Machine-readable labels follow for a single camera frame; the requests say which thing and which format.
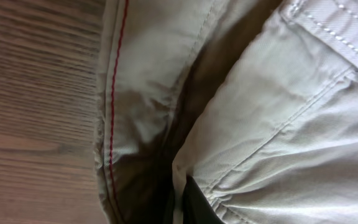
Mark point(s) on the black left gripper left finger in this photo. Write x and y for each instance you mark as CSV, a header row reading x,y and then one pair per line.
x,y
169,208

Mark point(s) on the beige khaki shorts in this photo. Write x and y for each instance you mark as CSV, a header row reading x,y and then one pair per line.
x,y
255,100

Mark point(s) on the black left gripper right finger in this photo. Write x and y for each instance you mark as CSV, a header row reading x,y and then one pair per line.
x,y
196,208

